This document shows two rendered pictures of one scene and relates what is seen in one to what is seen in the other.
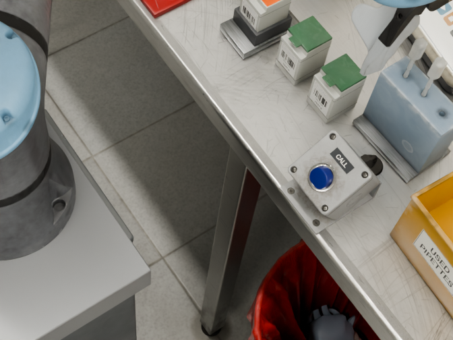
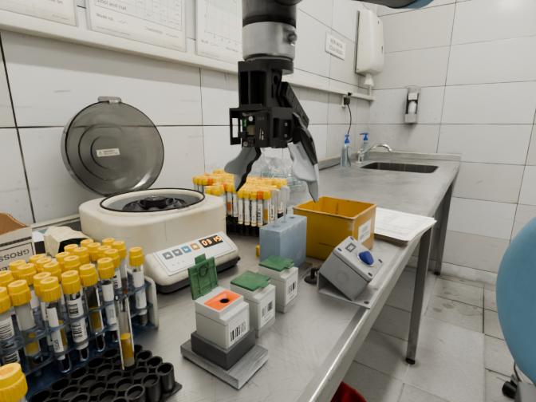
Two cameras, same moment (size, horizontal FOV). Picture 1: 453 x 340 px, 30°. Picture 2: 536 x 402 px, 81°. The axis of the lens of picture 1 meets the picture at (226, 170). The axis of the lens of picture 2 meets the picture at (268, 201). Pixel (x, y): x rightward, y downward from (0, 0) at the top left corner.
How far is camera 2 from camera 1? 0.97 m
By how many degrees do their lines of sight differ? 84
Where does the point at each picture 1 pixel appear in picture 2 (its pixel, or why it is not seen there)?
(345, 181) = (360, 248)
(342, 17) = (187, 312)
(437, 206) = (319, 254)
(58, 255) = not seen: outside the picture
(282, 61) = (263, 321)
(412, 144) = (300, 248)
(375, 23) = (302, 166)
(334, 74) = (282, 264)
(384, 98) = (285, 247)
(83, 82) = not seen: outside the picture
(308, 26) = (244, 281)
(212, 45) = (263, 390)
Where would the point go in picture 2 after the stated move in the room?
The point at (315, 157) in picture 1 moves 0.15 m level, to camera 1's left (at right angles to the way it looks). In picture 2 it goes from (356, 260) to (423, 318)
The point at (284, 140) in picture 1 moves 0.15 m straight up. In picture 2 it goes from (329, 315) to (334, 215)
